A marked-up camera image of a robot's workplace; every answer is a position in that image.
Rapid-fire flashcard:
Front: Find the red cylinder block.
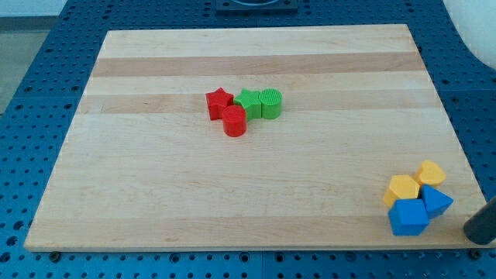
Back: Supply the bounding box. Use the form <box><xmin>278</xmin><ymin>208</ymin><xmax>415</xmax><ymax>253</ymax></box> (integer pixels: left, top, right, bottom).
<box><xmin>222</xmin><ymin>105</ymin><xmax>247</xmax><ymax>137</ymax></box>

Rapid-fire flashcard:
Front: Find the light wooden board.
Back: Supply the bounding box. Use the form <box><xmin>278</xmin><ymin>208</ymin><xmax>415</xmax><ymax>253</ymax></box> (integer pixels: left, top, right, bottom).
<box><xmin>24</xmin><ymin>24</ymin><xmax>485</xmax><ymax>252</ymax></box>

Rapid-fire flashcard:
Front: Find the red star block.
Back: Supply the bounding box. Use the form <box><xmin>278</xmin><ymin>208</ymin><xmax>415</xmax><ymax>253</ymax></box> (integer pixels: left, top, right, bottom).
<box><xmin>205</xmin><ymin>88</ymin><xmax>234</xmax><ymax>120</ymax></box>

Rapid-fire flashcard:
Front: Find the yellow heart block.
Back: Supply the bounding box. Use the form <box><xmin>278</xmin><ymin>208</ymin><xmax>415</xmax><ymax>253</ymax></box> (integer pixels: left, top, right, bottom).
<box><xmin>413</xmin><ymin>160</ymin><xmax>446</xmax><ymax>188</ymax></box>

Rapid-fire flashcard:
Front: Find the yellow hexagon block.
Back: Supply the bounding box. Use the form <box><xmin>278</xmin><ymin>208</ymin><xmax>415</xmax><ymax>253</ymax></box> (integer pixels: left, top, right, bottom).
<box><xmin>383</xmin><ymin>174</ymin><xmax>420</xmax><ymax>208</ymax></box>

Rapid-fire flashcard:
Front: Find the dark cylindrical pusher tip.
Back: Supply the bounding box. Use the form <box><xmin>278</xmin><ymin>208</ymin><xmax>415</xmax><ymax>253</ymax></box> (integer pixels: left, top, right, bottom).
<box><xmin>463</xmin><ymin>198</ymin><xmax>495</xmax><ymax>245</ymax></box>

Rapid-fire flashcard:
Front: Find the blue triangle block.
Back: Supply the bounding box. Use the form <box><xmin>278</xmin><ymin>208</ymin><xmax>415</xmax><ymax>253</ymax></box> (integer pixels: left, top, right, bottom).
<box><xmin>421</xmin><ymin>184</ymin><xmax>453</xmax><ymax>219</ymax></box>

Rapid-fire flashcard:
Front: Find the blue cube block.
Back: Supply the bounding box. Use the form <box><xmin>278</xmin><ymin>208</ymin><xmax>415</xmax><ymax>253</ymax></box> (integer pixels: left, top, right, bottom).
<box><xmin>388</xmin><ymin>199</ymin><xmax>430</xmax><ymax>236</ymax></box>

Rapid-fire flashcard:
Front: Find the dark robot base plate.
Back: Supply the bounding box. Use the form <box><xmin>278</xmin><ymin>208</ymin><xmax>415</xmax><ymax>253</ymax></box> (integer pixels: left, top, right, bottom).
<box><xmin>214</xmin><ymin>0</ymin><xmax>298</xmax><ymax>12</ymax></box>

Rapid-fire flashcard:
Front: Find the green star block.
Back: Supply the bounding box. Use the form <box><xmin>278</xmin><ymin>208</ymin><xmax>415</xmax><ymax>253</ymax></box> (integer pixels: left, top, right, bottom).
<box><xmin>234</xmin><ymin>88</ymin><xmax>262</xmax><ymax>122</ymax></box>

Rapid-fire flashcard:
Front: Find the green cylinder block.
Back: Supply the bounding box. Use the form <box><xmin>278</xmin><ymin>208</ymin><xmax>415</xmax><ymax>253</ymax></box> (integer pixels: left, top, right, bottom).
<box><xmin>259</xmin><ymin>88</ymin><xmax>282</xmax><ymax>119</ymax></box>

